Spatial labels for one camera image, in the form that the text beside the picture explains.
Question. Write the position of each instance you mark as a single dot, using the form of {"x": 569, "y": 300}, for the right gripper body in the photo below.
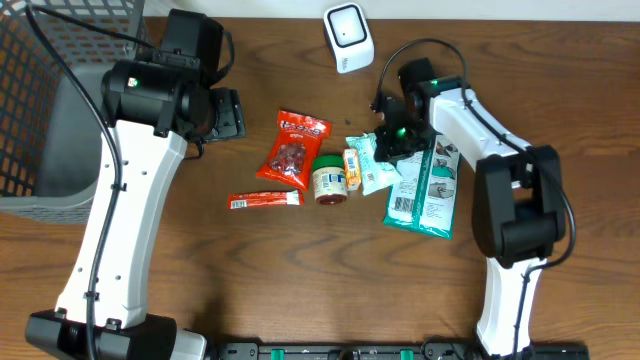
{"x": 407, "y": 136}

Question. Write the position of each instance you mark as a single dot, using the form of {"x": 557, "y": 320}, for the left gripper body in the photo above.
{"x": 229, "y": 115}

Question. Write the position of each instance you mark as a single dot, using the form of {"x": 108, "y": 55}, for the teal tissue packet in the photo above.
{"x": 375, "y": 175}

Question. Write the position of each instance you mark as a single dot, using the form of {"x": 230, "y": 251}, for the small orange packet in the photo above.
{"x": 352, "y": 169}

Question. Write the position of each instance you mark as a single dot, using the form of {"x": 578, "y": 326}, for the green 3M product package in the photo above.
{"x": 425, "y": 200}

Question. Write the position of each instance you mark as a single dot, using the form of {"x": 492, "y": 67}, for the red snack bag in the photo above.
{"x": 297, "y": 145}

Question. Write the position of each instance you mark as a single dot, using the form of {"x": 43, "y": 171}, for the red stick packet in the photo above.
{"x": 265, "y": 199}

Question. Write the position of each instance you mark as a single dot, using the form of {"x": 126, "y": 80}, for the green-lid seasoning jar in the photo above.
{"x": 329, "y": 180}

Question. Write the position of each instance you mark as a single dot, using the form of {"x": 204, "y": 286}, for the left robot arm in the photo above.
{"x": 153, "y": 111}

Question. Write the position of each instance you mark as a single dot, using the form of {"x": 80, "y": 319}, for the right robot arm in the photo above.
{"x": 519, "y": 208}

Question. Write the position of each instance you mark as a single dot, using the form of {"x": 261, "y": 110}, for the white barcode scanner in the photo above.
{"x": 348, "y": 37}

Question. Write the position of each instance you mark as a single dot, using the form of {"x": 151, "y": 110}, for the grey plastic mesh basket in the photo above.
{"x": 50, "y": 142}

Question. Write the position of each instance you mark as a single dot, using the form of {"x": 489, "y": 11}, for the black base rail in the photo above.
{"x": 432, "y": 349}

